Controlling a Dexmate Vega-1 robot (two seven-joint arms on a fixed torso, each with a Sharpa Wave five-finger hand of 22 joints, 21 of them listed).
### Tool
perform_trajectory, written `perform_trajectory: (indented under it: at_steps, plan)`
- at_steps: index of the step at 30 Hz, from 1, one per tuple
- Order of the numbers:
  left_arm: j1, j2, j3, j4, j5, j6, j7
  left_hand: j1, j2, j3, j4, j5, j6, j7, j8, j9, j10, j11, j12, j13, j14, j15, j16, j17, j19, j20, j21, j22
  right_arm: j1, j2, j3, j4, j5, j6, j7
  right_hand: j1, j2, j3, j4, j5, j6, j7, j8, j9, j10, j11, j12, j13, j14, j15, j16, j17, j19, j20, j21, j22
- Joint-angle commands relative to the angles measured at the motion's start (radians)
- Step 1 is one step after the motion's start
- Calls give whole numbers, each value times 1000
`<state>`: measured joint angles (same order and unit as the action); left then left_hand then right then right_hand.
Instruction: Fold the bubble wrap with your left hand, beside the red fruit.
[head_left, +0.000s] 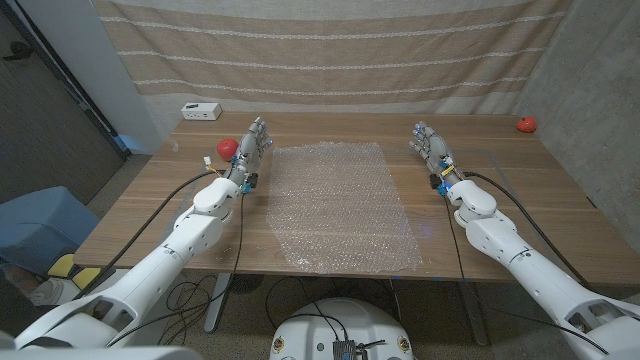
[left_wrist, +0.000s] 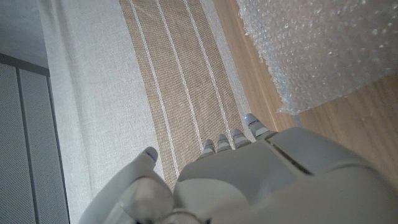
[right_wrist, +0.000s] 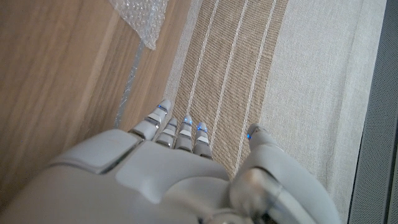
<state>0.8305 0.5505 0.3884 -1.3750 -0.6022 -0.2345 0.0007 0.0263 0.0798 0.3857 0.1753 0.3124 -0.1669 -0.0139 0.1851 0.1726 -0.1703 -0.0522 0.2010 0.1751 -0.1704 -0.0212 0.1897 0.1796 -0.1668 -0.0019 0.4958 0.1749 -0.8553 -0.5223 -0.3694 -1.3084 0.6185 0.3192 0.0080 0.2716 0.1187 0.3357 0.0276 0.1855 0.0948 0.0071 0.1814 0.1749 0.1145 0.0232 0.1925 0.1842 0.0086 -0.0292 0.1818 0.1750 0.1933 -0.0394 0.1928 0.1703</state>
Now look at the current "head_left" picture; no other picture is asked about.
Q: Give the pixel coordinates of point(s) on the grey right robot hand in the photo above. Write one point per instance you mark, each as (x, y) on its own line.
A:
(436, 150)

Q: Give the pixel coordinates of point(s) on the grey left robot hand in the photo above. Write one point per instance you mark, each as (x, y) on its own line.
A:
(249, 152)

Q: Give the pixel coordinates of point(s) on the clear bubble wrap sheet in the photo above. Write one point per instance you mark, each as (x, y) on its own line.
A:
(340, 210)

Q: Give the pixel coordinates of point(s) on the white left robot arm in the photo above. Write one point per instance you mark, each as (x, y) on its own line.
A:
(165, 250)

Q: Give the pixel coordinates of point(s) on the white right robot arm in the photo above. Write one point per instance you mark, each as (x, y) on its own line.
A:
(535, 270)

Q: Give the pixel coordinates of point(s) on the red apple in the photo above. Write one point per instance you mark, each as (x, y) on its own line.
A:
(227, 149)

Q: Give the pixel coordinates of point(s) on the white power strip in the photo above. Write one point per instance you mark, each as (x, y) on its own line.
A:
(201, 111)

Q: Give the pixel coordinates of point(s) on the small orange-red tomato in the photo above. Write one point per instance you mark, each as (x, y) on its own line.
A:
(526, 124)

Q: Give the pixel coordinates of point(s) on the beige striped backdrop cloth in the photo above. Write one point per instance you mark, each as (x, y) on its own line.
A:
(325, 55)

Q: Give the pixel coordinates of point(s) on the black round floor base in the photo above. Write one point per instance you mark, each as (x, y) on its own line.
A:
(245, 283)

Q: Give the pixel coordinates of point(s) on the grey table leg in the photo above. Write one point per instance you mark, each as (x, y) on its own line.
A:
(217, 302)
(474, 315)

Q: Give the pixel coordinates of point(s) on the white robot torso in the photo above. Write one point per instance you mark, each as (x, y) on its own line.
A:
(320, 325)

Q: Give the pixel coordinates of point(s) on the yellow foam block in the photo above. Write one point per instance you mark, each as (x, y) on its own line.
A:
(86, 277)
(62, 265)

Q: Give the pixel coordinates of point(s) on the dark door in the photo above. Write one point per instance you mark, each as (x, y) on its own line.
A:
(40, 125)

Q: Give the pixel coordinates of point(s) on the grey device on torso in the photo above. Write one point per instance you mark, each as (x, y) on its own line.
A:
(346, 350)

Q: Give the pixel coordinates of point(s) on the blue upholstered chair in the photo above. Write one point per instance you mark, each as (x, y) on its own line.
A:
(35, 225)

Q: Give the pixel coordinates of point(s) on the white sneaker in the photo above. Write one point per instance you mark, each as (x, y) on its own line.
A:
(50, 291)

